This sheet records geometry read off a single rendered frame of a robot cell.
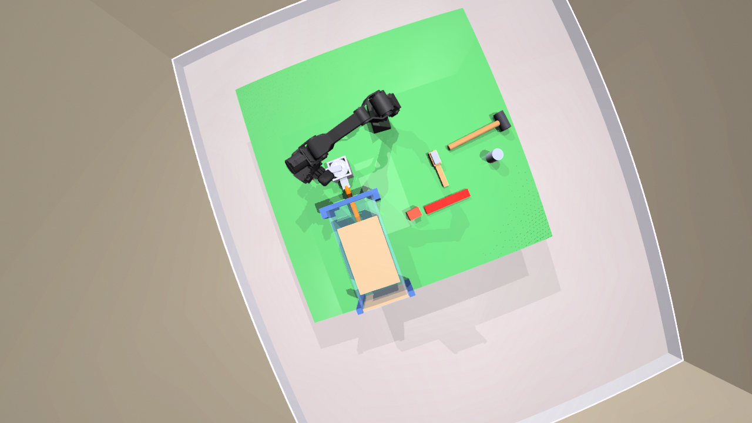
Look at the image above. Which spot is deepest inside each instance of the red rectangular bar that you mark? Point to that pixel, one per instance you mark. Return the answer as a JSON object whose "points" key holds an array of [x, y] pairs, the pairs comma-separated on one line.
{"points": [[447, 201]]}

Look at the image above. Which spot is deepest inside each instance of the mallet with orange handle and dark grey head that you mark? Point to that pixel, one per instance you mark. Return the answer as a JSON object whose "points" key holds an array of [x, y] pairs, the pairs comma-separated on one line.
{"points": [[500, 120]]}

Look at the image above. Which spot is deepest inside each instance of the grey cylinder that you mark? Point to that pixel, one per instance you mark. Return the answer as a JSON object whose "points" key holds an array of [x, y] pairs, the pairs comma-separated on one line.
{"points": [[494, 155]]}

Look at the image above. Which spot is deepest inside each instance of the blue rectangular frame bar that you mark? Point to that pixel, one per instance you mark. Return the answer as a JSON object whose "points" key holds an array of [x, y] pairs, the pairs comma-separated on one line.
{"points": [[348, 200]]}

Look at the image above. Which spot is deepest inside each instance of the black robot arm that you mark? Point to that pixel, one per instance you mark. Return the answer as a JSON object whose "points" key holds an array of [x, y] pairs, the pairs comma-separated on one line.
{"points": [[317, 148]]}

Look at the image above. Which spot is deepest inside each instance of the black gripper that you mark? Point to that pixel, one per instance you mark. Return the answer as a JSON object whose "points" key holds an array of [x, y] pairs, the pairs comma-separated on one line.
{"points": [[322, 175]]}

